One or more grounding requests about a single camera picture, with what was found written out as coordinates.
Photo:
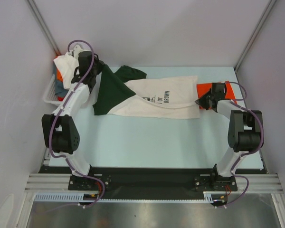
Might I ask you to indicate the white slotted cable duct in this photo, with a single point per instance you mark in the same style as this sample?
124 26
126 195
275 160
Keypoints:
86 198

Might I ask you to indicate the right aluminium corner post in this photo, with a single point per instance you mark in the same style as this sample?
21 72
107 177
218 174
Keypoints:
267 11

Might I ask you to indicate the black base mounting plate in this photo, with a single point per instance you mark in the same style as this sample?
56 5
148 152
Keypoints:
146 183

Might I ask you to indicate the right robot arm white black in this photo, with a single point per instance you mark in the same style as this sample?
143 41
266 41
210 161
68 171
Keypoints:
245 130

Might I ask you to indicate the left aluminium corner post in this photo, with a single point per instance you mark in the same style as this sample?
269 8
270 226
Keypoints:
42 25

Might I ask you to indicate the orange garment in basket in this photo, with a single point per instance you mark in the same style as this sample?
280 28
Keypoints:
59 76

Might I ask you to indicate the cream and green t shirt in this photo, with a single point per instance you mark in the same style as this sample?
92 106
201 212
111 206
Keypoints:
128 92

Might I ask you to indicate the folded orange t shirt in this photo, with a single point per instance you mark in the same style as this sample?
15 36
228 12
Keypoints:
204 89

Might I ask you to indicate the white plastic laundry basket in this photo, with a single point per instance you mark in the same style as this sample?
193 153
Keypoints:
49 93

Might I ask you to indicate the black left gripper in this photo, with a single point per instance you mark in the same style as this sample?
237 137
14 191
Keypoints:
100 65

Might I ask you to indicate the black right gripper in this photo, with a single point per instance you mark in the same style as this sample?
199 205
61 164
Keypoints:
206 99

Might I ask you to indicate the grey blue garment in basket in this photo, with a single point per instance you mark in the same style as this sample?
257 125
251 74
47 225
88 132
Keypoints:
59 87

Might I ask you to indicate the white t shirt in basket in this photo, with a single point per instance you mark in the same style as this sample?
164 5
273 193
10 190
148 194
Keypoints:
66 65

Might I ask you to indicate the aluminium frame rail front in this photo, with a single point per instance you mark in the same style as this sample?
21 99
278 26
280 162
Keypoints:
258 183

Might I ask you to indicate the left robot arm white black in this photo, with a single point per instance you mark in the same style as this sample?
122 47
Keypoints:
61 135

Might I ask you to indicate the aluminium corner post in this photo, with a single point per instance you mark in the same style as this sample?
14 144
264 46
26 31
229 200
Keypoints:
267 11
42 25

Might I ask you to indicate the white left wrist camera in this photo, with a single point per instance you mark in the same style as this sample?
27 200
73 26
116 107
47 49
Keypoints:
76 50

